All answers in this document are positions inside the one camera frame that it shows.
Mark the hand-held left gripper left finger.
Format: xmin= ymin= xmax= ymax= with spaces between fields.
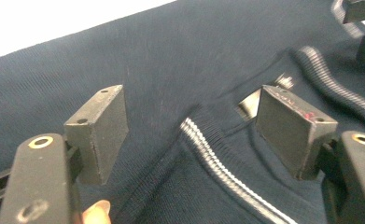
xmin=63 ymin=84 xmax=130 ymax=187

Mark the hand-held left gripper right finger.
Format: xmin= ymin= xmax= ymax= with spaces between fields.
xmin=255 ymin=84 xmax=339 ymax=182

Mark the navy knitted vest white trim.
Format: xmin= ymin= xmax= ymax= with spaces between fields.
xmin=0 ymin=0 xmax=365 ymax=224

